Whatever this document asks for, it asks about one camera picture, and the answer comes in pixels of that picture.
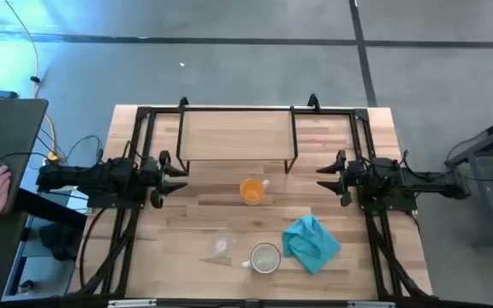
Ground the teal cloth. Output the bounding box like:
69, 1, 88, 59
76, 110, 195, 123
281, 213, 342, 275

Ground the grey desk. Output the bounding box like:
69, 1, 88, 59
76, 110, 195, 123
0, 89, 89, 303

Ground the black floor cable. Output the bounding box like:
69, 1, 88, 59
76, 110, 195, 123
63, 133, 104, 167

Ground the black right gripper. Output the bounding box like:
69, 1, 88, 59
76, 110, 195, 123
316, 149, 365, 207

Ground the clear plastic cup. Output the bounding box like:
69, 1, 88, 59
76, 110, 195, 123
209, 233, 237, 258

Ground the white frame bracket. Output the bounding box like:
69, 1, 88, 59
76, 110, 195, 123
347, 300, 396, 308
108, 299, 158, 308

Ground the yellow floor cable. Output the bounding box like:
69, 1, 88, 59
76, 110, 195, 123
3, 0, 62, 163

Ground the black object under desk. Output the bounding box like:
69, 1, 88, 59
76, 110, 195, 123
39, 222, 83, 263

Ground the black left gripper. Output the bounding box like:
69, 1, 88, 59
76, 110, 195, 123
137, 149, 190, 210

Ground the small yellow mug orange inside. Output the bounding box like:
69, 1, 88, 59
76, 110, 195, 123
239, 177, 270, 207

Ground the large yellow mug white inside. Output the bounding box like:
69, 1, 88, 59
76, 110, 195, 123
241, 241, 282, 275

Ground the caster wheel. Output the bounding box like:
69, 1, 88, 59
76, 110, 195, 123
17, 278, 36, 295

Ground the black metal table frame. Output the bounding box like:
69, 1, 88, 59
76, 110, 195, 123
74, 94, 434, 300

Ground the yellow power plug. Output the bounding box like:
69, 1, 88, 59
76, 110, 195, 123
42, 150, 62, 166

